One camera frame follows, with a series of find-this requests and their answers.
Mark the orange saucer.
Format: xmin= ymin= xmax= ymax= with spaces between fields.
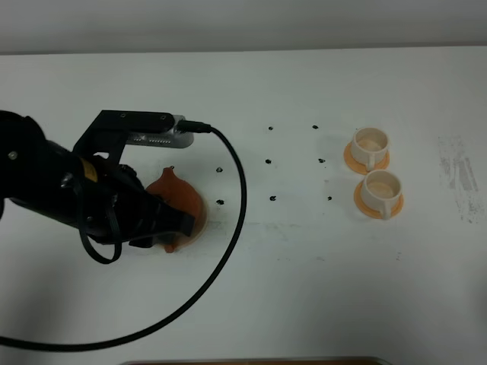
xmin=343 ymin=142 xmax=390 ymax=175
xmin=354 ymin=182 xmax=404 ymax=219

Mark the far orange saucer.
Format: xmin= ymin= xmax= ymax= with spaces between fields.
xmin=343 ymin=142 xmax=390 ymax=175

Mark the far white teacup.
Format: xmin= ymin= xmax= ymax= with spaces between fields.
xmin=351 ymin=127 xmax=390 ymax=172

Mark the white teacup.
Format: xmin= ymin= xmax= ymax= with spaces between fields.
xmin=360 ymin=170 xmax=402 ymax=220
xmin=351 ymin=127 xmax=390 ymax=172

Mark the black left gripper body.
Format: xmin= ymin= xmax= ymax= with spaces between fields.
xmin=56 ymin=151 xmax=158 ymax=245

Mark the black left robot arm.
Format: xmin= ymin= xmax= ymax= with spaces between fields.
xmin=1 ymin=110 xmax=203 ymax=248

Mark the near white teacup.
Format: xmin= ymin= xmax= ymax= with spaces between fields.
xmin=360 ymin=170 xmax=402 ymax=220

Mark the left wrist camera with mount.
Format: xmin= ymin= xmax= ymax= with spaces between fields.
xmin=73 ymin=110 xmax=194 ymax=163

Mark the brown teapot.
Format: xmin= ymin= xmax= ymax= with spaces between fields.
xmin=146 ymin=167 xmax=208 ymax=253

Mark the near orange saucer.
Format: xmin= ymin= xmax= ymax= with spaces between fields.
xmin=354 ymin=182 xmax=404 ymax=219

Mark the left camera black cable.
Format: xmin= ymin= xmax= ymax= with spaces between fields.
xmin=0 ymin=119 xmax=248 ymax=351

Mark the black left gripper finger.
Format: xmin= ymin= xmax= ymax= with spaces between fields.
xmin=151 ymin=196 xmax=193 ymax=236
xmin=129 ymin=233 xmax=177 ymax=248

